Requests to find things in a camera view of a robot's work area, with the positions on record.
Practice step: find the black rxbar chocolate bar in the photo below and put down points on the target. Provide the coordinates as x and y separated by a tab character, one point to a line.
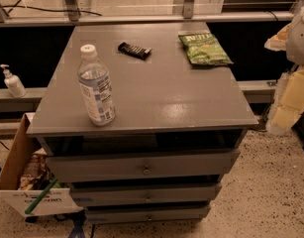
134	51

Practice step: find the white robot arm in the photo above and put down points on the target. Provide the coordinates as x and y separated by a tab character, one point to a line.
288	99

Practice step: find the grey drawer cabinet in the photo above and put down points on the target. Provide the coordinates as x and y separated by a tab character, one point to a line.
163	104

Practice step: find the clear plastic water bottle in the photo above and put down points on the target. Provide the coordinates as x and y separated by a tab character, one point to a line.
96	87

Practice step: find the top grey drawer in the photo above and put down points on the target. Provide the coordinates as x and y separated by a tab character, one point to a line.
142	165

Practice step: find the grey drawer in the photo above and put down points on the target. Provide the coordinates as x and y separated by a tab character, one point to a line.
142	165
126	195
144	214

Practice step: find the green chips bag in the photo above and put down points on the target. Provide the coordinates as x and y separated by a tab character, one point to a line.
204	49

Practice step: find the middle grey drawer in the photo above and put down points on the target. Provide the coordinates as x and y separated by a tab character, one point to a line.
126	195

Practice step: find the bottom grey drawer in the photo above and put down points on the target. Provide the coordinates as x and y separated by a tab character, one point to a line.
144	214

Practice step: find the snack packets in box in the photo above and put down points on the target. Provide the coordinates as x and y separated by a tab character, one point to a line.
36	174

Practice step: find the green stick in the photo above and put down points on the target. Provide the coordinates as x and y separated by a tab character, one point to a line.
34	204

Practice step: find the white pump sanitizer bottle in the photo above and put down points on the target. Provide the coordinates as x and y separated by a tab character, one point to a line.
13	82

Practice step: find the cardboard box with snacks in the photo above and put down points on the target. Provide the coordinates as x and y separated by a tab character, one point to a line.
58	199

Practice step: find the grey metal frame rail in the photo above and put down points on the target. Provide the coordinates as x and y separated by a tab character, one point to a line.
259	16

